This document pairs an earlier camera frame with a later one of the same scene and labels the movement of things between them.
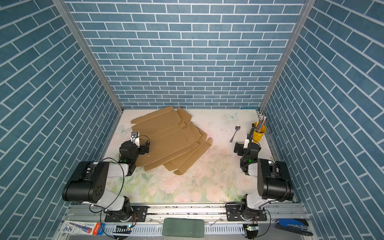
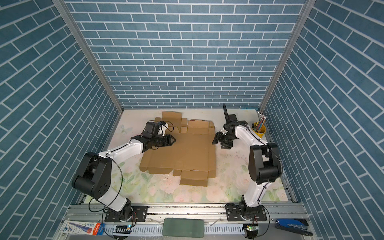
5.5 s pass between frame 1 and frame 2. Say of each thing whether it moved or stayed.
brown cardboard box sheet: moved
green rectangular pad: stayed
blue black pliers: stayed
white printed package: stayed
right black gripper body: moved
